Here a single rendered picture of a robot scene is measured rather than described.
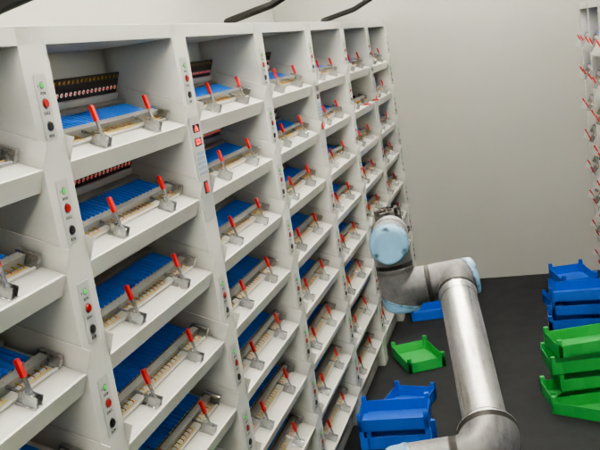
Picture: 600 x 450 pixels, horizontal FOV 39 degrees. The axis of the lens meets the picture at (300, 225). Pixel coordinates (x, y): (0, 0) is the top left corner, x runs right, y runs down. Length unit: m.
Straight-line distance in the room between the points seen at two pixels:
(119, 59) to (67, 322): 0.86
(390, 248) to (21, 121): 0.88
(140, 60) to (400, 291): 0.90
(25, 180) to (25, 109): 0.14
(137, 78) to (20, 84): 0.71
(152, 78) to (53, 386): 0.94
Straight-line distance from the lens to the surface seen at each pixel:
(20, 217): 1.67
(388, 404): 3.85
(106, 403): 1.76
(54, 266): 1.66
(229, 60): 2.93
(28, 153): 1.63
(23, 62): 1.63
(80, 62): 2.21
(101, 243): 1.83
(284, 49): 3.60
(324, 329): 3.53
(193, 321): 2.37
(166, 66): 2.25
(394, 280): 2.02
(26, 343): 1.75
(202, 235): 2.29
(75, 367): 1.71
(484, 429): 1.62
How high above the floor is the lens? 1.68
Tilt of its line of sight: 11 degrees down
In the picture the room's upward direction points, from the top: 9 degrees counter-clockwise
